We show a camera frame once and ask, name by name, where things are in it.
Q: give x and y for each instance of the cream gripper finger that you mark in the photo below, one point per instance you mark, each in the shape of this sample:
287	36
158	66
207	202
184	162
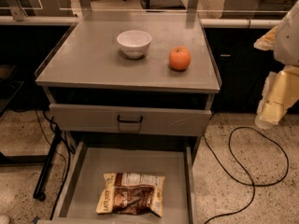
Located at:
280	92
266	41

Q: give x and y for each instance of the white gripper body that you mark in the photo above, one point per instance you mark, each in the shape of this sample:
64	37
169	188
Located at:
288	42

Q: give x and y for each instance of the brown chip bag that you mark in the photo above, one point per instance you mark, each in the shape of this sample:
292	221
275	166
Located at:
132	194

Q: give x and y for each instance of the open middle grey drawer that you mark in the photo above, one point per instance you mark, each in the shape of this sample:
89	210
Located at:
85	183

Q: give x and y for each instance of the grey metal drawer cabinet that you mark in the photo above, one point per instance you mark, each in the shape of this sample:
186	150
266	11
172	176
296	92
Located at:
90	69

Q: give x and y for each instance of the closed top grey drawer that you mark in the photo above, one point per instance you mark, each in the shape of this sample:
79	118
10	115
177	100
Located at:
122	119

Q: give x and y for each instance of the orange fruit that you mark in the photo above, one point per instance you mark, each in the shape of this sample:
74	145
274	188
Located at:
179	58

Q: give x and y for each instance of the white ceramic bowl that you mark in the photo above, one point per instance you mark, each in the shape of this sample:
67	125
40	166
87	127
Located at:
134	43

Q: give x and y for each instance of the black table leg frame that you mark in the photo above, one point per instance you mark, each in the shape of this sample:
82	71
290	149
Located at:
44	160

